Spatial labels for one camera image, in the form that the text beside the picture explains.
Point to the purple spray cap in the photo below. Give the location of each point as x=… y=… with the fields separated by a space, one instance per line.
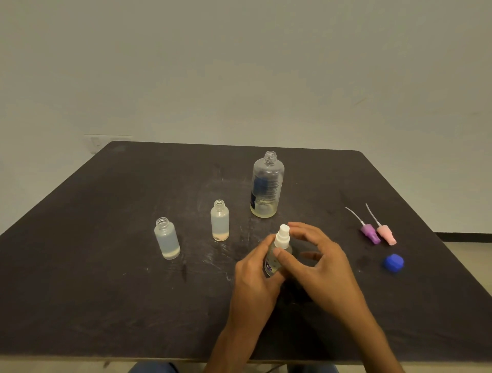
x=371 y=233

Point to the white spray cap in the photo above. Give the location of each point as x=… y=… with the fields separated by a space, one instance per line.
x=282 y=235

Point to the small bottle with pink sticker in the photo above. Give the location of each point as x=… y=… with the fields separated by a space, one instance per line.
x=220 y=222

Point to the person's right hand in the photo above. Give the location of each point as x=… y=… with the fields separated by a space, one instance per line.
x=326 y=276

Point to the person's left forearm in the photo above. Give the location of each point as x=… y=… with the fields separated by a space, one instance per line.
x=230 y=351

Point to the large clear plastic bottle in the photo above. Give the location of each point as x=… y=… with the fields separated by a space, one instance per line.
x=268 y=186

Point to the person's left leg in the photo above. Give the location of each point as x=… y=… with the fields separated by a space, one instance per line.
x=153 y=367

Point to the small plain clear bottle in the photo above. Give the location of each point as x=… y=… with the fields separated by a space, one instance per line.
x=167 y=241

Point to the white wall socket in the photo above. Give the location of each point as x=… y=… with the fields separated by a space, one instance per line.
x=107 y=143

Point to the pink spray cap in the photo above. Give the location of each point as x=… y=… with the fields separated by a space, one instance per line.
x=387 y=234

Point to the person's left hand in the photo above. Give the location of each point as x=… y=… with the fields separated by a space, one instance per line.
x=253 y=296

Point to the black skirting board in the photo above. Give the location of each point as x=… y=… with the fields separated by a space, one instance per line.
x=463 y=238

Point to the blue bottle cap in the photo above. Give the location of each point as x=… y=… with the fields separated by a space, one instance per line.
x=394 y=263

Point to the small yellowish bottle purple sticker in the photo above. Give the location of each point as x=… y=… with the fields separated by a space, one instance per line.
x=271 y=265

